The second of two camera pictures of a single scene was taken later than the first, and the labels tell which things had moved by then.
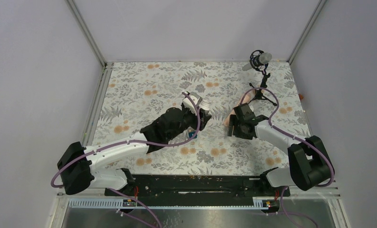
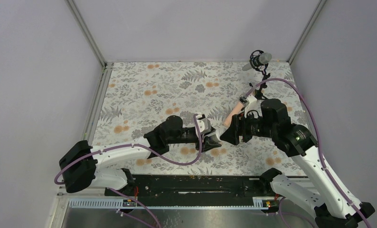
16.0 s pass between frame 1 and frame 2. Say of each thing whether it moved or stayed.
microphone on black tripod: stayed
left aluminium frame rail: stayed
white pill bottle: moved
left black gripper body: moved
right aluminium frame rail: stayed
